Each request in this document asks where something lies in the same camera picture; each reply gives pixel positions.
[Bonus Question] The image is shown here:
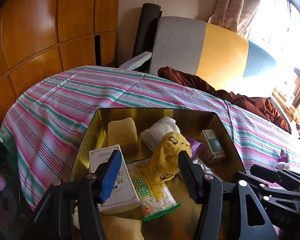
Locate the white printed carton box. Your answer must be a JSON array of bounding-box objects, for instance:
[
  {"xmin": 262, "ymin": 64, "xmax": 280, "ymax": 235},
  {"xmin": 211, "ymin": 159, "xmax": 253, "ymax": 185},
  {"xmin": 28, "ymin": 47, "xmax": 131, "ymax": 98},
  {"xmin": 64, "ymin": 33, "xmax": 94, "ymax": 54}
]
[{"xmin": 89, "ymin": 144, "xmax": 140, "ymax": 215}]

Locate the small green white box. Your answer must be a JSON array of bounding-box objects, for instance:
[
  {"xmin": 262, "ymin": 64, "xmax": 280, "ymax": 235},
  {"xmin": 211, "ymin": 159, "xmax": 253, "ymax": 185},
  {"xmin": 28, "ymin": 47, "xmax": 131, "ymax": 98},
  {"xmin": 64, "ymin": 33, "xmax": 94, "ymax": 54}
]
[{"xmin": 198, "ymin": 129, "xmax": 225, "ymax": 165}]

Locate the yellow sock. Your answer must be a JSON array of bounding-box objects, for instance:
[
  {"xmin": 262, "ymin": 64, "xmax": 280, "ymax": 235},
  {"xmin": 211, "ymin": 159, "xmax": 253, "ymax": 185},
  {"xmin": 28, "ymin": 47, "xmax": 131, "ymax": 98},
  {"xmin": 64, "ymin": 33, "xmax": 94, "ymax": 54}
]
[{"xmin": 148, "ymin": 132, "xmax": 192, "ymax": 183}]

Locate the yellow sponge cake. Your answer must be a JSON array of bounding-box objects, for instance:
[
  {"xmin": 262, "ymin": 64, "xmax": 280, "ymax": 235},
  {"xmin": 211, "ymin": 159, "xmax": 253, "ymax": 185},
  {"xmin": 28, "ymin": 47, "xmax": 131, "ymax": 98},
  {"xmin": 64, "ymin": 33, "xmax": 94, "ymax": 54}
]
[
  {"xmin": 102, "ymin": 215, "xmax": 144, "ymax": 240},
  {"xmin": 108, "ymin": 117, "xmax": 139, "ymax": 153}
]

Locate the green white cracker packet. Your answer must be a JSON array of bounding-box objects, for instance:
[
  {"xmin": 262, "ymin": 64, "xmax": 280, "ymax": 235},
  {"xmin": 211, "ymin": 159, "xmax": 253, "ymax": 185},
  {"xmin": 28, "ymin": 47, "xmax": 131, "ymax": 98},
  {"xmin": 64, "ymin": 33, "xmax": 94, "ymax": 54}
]
[{"xmin": 127, "ymin": 158, "xmax": 181, "ymax": 221}]

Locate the cream sock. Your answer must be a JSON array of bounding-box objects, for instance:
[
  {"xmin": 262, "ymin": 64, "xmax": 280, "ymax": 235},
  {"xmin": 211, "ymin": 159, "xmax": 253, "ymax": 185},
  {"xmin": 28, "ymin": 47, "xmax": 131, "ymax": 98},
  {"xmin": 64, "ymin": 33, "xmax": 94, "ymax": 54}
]
[{"xmin": 140, "ymin": 116, "xmax": 180, "ymax": 153}]

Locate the green-edged cracker packet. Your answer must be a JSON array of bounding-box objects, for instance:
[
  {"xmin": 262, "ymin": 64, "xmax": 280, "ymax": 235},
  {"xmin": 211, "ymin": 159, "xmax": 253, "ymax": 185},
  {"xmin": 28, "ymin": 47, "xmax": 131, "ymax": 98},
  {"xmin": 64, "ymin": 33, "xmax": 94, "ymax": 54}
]
[{"xmin": 192, "ymin": 157, "xmax": 217, "ymax": 177}]

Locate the purple cartoon snack packet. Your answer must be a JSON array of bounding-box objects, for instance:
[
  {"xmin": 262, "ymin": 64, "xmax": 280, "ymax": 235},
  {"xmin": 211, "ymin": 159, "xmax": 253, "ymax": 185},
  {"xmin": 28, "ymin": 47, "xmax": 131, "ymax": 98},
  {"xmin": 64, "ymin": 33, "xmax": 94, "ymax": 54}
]
[{"xmin": 279, "ymin": 149, "xmax": 289, "ymax": 163}]

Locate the white plastic-wrapped bun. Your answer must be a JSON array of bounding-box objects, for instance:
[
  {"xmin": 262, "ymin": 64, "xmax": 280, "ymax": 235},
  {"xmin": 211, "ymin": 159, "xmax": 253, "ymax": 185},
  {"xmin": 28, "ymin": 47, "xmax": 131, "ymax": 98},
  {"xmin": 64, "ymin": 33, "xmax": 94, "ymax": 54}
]
[{"xmin": 72, "ymin": 206, "xmax": 80, "ymax": 230}]

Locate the gold metal tin box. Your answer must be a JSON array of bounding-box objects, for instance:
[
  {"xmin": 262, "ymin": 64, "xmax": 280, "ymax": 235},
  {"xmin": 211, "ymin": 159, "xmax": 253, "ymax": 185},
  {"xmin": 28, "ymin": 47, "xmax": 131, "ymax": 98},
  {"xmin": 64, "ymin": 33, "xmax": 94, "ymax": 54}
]
[{"xmin": 70, "ymin": 108, "xmax": 245, "ymax": 239}]

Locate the striped pink green bedsheet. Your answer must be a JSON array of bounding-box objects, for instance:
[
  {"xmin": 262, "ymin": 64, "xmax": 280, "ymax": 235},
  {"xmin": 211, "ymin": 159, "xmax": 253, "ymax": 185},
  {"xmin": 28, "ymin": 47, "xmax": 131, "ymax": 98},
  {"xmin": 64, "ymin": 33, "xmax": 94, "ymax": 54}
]
[{"xmin": 0, "ymin": 66, "xmax": 300, "ymax": 209}]

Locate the dark red blanket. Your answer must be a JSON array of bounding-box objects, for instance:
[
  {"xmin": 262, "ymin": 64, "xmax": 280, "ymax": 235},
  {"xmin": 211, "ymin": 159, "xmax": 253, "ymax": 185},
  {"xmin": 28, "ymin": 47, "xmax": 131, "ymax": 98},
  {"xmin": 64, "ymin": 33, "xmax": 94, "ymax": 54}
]
[{"xmin": 157, "ymin": 66, "xmax": 289, "ymax": 132}]

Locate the orange wooden wardrobe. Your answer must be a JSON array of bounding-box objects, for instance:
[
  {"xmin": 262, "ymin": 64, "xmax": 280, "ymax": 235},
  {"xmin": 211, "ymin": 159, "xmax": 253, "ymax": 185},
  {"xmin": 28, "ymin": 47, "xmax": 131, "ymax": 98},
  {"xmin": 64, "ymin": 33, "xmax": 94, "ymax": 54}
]
[{"xmin": 0, "ymin": 0, "xmax": 119, "ymax": 126}]

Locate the black rolled mat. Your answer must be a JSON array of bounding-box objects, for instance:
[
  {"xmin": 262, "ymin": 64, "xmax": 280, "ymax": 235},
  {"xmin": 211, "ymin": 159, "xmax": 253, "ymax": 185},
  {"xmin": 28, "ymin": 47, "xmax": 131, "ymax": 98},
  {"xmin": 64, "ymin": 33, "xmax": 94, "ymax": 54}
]
[{"xmin": 132, "ymin": 3, "xmax": 162, "ymax": 57}]

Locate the beige curtain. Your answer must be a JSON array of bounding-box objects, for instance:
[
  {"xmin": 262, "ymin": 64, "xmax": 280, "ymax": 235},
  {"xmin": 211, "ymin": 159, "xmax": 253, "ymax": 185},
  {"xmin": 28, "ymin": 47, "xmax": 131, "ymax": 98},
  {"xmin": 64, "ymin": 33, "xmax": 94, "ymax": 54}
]
[{"xmin": 209, "ymin": 0, "xmax": 261, "ymax": 36}]

